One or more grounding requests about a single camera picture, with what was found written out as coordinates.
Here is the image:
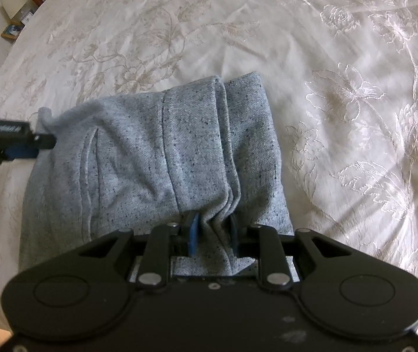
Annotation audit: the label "white floral bedspread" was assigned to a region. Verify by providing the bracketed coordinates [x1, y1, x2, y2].
[0, 0, 418, 342]

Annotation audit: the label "small framed picture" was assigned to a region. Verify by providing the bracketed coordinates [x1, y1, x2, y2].
[2, 24, 23, 40]

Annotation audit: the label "white bedside lamp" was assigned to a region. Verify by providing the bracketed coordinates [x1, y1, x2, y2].
[0, 0, 28, 18]

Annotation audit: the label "grey speckled sweatpants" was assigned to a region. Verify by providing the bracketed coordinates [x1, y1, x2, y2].
[19, 72, 293, 276]

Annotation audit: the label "wooden nightstand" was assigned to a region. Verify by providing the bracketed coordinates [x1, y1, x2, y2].
[1, 0, 45, 41]

